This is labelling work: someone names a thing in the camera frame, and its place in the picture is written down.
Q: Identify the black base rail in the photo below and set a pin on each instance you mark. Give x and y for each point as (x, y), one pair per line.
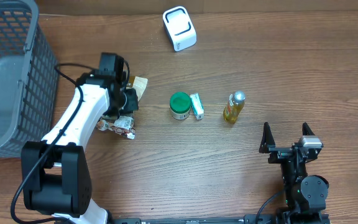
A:
(247, 219)

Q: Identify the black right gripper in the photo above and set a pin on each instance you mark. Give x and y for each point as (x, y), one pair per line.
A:
(284, 152)

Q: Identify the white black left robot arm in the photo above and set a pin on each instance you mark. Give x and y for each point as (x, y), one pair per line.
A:
(56, 181)

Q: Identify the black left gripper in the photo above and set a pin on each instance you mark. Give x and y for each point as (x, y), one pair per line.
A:
(133, 104)

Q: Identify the white barcode scanner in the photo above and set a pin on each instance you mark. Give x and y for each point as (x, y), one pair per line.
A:
(179, 28)

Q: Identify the green freshening pouch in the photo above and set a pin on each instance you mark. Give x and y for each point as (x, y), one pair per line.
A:
(197, 106)

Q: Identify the brown mushroom packet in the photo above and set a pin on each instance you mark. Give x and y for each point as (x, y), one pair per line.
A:
(124, 125)

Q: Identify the green lid jar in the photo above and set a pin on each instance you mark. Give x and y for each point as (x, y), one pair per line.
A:
(180, 105)

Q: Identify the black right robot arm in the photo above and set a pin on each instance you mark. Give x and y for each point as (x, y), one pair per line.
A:
(305, 195)

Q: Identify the dark grey plastic basket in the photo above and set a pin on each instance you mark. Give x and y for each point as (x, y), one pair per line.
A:
(28, 81)

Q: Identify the yellow oil bottle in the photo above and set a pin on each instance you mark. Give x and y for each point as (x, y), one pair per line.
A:
(234, 106)

